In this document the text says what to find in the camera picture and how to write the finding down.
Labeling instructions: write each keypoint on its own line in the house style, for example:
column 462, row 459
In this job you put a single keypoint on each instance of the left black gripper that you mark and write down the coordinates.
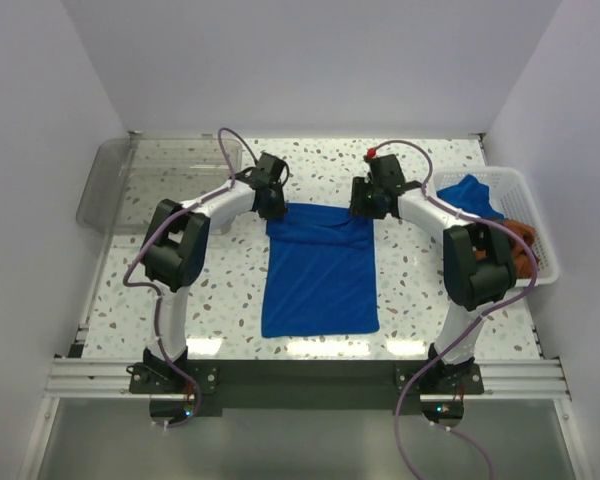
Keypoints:
column 279, row 210

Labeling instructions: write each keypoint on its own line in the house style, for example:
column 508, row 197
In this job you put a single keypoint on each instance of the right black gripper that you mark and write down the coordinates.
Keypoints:
column 358, row 207

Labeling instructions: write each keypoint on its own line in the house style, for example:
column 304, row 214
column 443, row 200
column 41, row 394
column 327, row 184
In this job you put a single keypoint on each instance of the blue towel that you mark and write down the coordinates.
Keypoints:
column 471, row 196
column 321, row 277

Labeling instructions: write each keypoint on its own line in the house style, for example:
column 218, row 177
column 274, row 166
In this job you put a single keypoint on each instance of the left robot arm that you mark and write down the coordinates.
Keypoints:
column 174, row 249

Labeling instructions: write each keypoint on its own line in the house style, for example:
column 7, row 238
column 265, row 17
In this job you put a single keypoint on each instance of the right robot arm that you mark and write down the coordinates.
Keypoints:
column 478, row 268

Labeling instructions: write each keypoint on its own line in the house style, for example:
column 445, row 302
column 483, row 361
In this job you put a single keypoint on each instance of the white plastic laundry basket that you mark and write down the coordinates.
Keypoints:
column 510, row 195

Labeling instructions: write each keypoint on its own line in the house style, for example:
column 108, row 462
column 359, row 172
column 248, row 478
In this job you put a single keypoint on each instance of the clear plastic storage bin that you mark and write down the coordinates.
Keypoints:
column 130, row 176

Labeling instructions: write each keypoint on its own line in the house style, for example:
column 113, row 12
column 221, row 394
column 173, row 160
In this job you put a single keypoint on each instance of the brown towel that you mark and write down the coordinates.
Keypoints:
column 520, row 258

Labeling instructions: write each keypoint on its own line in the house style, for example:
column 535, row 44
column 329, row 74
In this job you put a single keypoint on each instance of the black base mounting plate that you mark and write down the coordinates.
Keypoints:
column 296, row 385

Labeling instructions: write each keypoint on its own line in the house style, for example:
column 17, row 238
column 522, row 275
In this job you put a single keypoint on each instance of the aluminium rail frame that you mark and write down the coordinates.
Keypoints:
column 508, row 351

